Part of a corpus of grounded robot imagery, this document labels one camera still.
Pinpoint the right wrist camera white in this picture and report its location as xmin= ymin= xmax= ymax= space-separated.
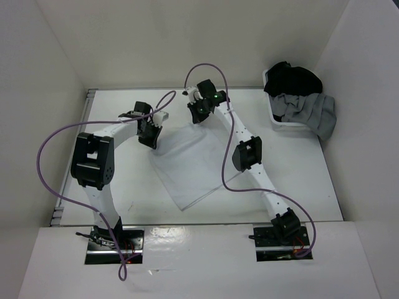
xmin=182 ymin=87 xmax=203 ymax=103

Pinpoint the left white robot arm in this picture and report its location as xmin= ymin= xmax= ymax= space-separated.
xmin=70 ymin=102 xmax=169 ymax=249

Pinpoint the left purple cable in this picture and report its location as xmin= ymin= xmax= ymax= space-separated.
xmin=36 ymin=90 xmax=177 ymax=282

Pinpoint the black garment in bin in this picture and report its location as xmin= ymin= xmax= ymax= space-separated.
xmin=264 ymin=61 xmax=323 ymax=97

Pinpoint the white skirt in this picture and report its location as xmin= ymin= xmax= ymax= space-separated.
xmin=149 ymin=124 xmax=226 ymax=211

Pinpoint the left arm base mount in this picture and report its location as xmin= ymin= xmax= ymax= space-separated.
xmin=74 ymin=225 xmax=147 ymax=265

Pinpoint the white plastic bin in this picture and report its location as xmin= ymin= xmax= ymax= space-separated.
xmin=262 ymin=69 xmax=310 ymax=131

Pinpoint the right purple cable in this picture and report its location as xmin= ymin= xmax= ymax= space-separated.
xmin=184 ymin=63 xmax=319 ymax=259

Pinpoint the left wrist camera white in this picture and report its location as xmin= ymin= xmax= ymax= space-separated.
xmin=151 ymin=111 xmax=169 ymax=128

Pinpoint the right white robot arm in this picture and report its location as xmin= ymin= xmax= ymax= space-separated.
xmin=183 ymin=79 xmax=300 ymax=245

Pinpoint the grey garment in bin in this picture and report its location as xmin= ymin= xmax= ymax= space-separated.
xmin=272 ymin=93 xmax=337 ymax=141

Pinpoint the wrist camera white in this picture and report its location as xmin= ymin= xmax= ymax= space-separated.
xmin=151 ymin=111 xmax=169 ymax=128
xmin=182 ymin=87 xmax=203 ymax=103

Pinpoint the purple cable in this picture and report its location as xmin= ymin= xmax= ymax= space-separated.
xmin=184 ymin=63 xmax=319 ymax=259
xmin=36 ymin=90 xmax=177 ymax=282

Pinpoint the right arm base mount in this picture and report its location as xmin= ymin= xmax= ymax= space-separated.
xmin=249 ymin=225 xmax=313 ymax=262

